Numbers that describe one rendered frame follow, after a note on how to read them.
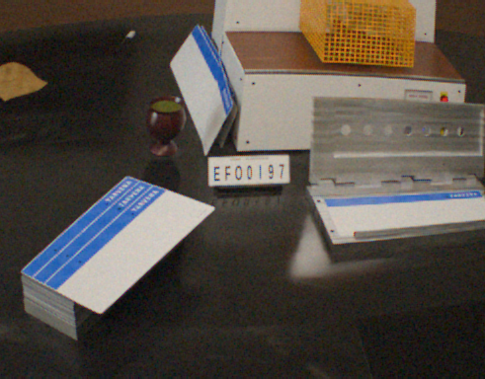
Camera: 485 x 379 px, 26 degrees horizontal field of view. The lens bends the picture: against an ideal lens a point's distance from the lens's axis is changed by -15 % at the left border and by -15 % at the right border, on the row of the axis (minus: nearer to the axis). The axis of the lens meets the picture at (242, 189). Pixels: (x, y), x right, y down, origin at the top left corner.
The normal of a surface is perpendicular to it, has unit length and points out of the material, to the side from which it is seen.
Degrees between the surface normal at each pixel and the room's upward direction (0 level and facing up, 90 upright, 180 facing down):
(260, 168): 65
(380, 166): 76
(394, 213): 0
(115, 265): 0
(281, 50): 0
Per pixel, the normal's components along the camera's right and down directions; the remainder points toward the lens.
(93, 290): 0.08, -0.85
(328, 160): 0.22, 0.31
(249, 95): 0.21, 0.53
